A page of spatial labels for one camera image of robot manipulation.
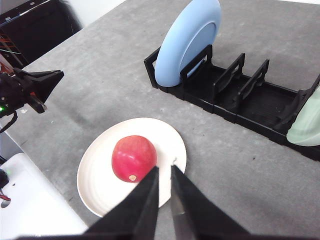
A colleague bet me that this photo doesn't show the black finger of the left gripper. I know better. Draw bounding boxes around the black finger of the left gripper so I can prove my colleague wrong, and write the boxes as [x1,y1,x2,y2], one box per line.
[21,70,64,104]

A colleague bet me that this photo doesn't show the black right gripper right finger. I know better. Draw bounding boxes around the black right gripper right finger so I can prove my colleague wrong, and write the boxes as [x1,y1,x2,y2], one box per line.
[170,164,252,240]

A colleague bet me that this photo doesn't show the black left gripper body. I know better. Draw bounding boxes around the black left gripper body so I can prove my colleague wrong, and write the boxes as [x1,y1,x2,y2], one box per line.
[0,67,48,118]

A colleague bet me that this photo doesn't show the white plate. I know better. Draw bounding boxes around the white plate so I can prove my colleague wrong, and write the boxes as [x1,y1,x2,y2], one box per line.
[77,117,187,217]

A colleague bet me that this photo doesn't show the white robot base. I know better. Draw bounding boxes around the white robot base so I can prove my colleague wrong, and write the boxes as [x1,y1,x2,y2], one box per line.
[0,153,89,238]

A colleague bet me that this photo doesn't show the mint green plate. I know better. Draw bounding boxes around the mint green plate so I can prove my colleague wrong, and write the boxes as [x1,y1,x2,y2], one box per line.
[286,84,320,147]

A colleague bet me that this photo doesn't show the blue plate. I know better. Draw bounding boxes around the blue plate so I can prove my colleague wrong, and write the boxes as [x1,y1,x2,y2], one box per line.
[155,0,223,87]

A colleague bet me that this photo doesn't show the black plastic dish rack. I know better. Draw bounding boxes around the black plastic dish rack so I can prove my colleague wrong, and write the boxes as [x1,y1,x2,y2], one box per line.
[144,45,320,161]

